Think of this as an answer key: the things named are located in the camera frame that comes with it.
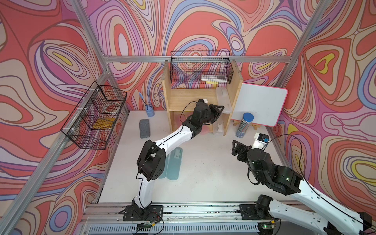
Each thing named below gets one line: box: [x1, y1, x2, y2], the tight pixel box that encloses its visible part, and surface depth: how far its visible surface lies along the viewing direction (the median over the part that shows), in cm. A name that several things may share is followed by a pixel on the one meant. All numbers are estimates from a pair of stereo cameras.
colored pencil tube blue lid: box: [235, 112, 255, 139], surface depth 93 cm
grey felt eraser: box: [139, 118, 151, 139], surface depth 110 cm
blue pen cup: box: [139, 92, 156, 118], surface depth 114 cm
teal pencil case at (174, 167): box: [166, 146, 184, 181], surface depth 92 cm
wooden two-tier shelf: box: [161, 59, 244, 137], surface depth 90 cm
